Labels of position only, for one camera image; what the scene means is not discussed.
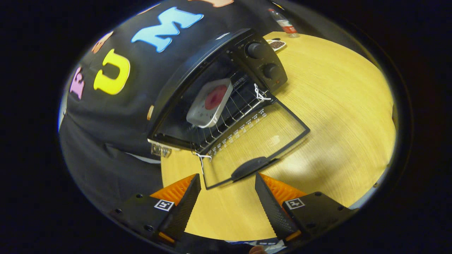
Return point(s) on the black oven knob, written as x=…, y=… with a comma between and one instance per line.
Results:
x=257, y=50
x=271, y=70

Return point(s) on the round pink food slice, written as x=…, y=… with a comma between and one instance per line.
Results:
x=216, y=97

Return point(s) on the white square plate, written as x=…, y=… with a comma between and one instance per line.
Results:
x=201, y=113

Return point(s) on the clear water bottle red label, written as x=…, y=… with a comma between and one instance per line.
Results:
x=284, y=23

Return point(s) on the white divided bean dish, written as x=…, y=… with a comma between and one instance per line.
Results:
x=277, y=44

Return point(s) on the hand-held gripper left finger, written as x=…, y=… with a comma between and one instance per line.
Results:
x=183, y=208

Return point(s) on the black toaster oven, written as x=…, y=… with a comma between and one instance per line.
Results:
x=197, y=67

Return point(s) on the glass toaster oven door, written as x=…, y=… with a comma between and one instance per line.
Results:
x=250, y=167

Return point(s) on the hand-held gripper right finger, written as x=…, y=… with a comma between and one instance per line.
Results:
x=272, y=208

